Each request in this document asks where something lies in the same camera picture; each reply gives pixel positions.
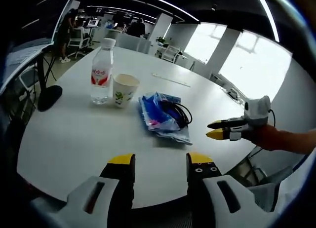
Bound white paper cup green print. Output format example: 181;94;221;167
112;73;141;109

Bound blue plastic packet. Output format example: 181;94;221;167
138;91;183;131

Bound white office chair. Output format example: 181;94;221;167
160;45;182;63
68;28;91;57

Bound clear plastic water bottle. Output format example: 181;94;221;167
90;37;117;105

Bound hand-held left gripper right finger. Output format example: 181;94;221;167
185;152;279;228

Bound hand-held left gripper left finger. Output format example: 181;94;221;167
31;153;136;228

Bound bright window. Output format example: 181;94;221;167
218;30;293;102
184;23;228;63

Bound ceiling light strip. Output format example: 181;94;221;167
74;0;199;23
254;0;281;42

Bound grey chair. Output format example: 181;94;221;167
246;166;293;213

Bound black rounded object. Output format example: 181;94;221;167
37;85;63;112

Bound frosted partition panel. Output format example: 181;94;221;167
116;35;152;53

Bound open laptop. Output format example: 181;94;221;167
6;39;54;66

